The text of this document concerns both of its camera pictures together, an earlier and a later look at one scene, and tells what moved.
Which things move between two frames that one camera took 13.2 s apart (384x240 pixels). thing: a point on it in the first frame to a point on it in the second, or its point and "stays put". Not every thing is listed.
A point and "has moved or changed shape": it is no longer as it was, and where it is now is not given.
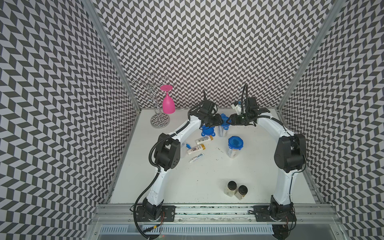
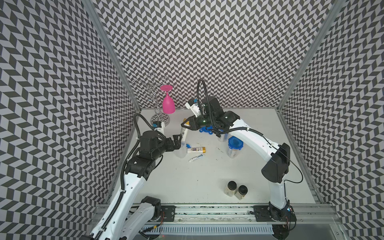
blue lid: [235, 142] stays put
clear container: [231, 153] stays put
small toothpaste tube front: [195, 157] stays put
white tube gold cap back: [204, 139] has moved or changed shape
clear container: [183, 150] stays put
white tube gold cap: [196, 148] has moved or changed shape
